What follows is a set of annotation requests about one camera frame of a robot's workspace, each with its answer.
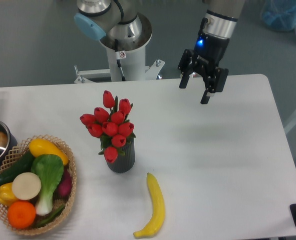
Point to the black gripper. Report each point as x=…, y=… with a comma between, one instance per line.
x=204, y=60

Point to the red tulip bouquet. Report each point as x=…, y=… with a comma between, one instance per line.
x=110, y=124

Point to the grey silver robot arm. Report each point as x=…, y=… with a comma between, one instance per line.
x=124, y=33

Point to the dark grey ribbed vase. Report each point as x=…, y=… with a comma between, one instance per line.
x=123, y=163

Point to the blue plastic bag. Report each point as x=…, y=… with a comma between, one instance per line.
x=279, y=15

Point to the yellow banana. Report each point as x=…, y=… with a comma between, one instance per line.
x=158, y=210

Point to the green bok choy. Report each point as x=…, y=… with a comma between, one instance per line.
x=49, y=168

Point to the yellow squash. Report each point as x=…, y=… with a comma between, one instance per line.
x=40, y=147

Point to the purple sweet potato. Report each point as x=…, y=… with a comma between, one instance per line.
x=65, y=186

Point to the dark green cucumber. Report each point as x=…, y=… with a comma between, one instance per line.
x=22, y=165

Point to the woven wicker basket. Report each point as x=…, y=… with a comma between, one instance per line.
x=63, y=198

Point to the round cream white slice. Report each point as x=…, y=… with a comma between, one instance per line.
x=26, y=186

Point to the green chili pepper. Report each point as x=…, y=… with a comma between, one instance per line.
x=51, y=217

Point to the orange fruit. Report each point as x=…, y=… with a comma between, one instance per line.
x=21, y=214

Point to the yellow bell pepper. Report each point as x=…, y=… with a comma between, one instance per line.
x=7, y=197

